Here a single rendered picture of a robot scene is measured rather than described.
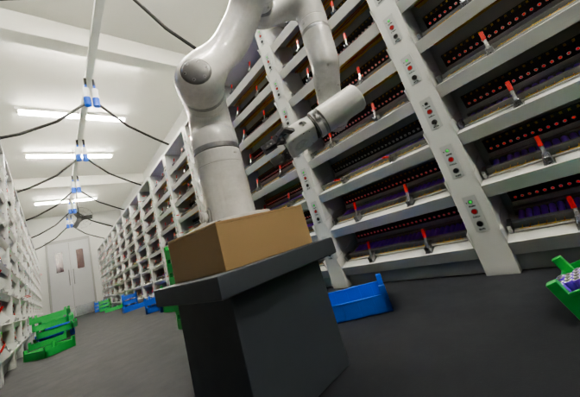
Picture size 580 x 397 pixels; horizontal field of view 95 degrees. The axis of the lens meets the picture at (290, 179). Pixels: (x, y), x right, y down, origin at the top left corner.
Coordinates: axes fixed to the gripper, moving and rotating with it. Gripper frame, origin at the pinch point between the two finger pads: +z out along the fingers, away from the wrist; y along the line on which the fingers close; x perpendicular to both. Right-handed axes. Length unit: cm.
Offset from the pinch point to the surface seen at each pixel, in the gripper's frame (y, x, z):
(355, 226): 63, -21, -15
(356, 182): 54, -6, -26
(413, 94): 25, 1, -59
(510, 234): 35, -56, -51
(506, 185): 25, -43, -57
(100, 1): 40, 227, 39
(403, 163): 39, -15, -43
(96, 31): 60, 238, 61
